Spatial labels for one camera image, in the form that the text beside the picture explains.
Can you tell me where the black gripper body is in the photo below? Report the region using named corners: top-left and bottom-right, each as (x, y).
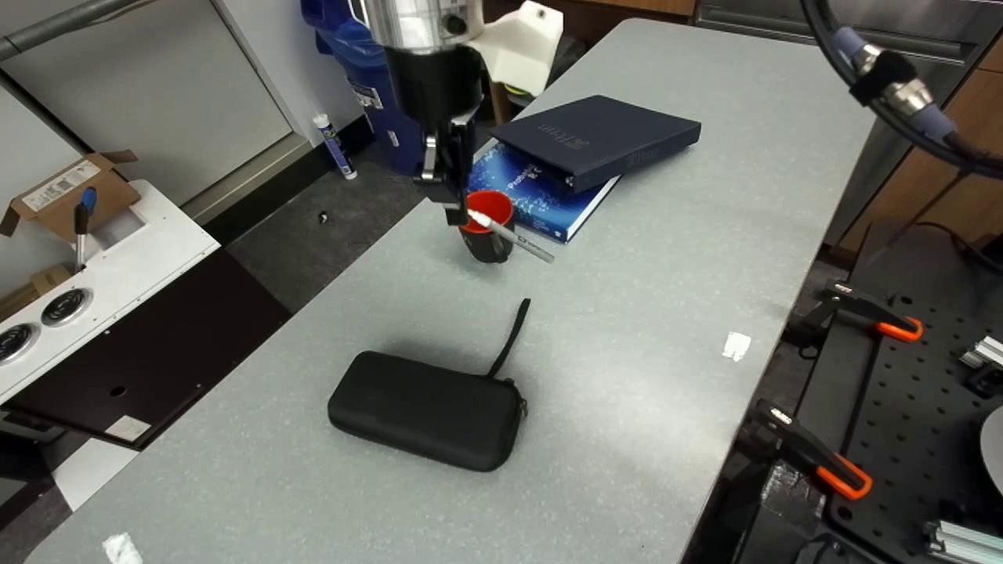
top-left (385, 42), bottom-right (485, 186)

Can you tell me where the white pen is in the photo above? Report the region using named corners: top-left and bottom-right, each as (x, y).
top-left (468, 208), bottom-right (555, 262)

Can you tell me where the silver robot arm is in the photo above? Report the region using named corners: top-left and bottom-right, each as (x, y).
top-left (361, 0), bottom-right (485, 225)

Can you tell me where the black mug red inside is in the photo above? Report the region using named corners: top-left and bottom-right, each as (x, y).
top-left (461, 191), bottom-right (515, 262)

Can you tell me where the blue glossy book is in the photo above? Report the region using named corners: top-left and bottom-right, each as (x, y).
top-left (468, 141), bottom-right (618, 242)

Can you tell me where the white marker bottle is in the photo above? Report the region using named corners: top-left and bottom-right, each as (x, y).
top-left (310, 111), bottom-right (357, 182)

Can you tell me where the dark navy hardcover book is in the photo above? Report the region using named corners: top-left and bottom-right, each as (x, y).
top-left (497, 94), bottom-right (703, 191)

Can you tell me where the black zippered case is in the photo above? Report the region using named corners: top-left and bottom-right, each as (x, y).
top-left (326, 300), bottom-right (531, 472)

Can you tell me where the white low side table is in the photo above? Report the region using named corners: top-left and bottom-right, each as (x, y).
top-left (0, 177), bottom-right (219, 404)

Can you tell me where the small cardboard box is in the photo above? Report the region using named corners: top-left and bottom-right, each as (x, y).
top-left (0, 150), bottom-right (140, 242)

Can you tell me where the black orange clamp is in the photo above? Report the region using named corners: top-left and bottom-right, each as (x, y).
top-left (756, 404), bottom-right (876, 502)

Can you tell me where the black perforated breadboard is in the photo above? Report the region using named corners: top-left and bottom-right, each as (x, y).
top-left (733, 225), bottom-right (1003, 564)

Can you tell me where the thick black cable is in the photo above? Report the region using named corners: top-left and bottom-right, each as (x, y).
top-left (795, 0), bottom-right (1003, 182)

